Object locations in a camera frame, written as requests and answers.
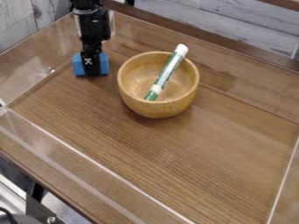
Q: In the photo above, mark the light wooden bowl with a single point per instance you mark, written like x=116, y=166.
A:
x=135, y=78

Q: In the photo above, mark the blue rectangular block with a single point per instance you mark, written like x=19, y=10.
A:
x=78, y=65

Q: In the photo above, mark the clear acrylic tray wall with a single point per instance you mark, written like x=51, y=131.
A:
x=216, y=165

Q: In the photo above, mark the black metal table leg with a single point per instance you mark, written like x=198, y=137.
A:
x=36, y=209

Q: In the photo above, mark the green and white tube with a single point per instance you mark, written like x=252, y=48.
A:
x=164, y=76

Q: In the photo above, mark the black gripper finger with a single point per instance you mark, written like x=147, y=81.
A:
x=90, y=55

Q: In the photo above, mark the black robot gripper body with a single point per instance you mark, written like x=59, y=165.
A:
x=94, y=22

